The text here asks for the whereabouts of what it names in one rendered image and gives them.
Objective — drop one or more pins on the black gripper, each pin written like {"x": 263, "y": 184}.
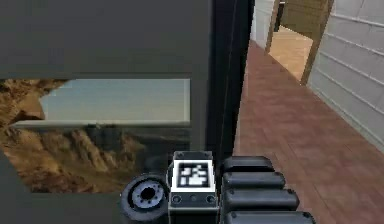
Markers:
{"x": 145, "y": 196}

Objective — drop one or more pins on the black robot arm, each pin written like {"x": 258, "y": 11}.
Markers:
{"x": 256, "y": 196}

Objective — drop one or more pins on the wooden room door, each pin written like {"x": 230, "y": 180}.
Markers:
{"x": 305, "y": 16}

